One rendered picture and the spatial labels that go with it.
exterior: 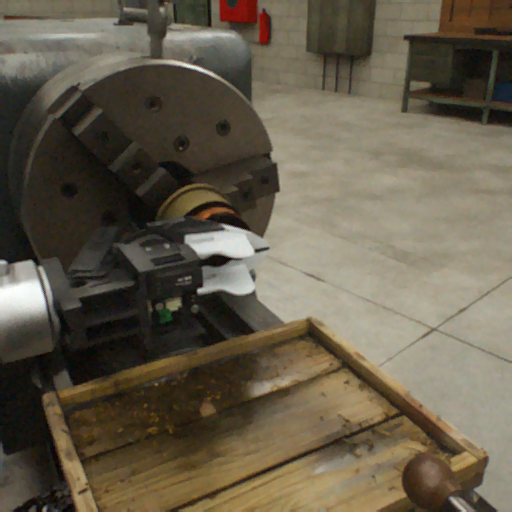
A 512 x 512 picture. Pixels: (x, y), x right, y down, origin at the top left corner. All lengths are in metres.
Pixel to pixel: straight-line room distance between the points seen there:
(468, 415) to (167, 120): 1.69
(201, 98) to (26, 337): 0.35
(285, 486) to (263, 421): 0.09
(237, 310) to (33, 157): 0.39
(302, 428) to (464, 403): 1.59
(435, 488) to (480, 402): 1.99
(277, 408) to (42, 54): 0.52
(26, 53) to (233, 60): 0.28
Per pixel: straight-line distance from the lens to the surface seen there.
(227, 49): 0.88
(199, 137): 0.69
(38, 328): 0.46
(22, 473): 1.15
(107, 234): 0.57
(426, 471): 0.23
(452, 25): 7.84
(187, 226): 0.52
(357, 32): 8.36
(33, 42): 0.82
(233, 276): 0.54
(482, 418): 2.14
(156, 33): 0.69
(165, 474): 0.59
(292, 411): 0.65
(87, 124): 0.61
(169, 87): 0.67
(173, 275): 0.46
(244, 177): 0.67
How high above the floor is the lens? 1.30
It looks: 26 degrees down
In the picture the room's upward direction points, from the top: straight up
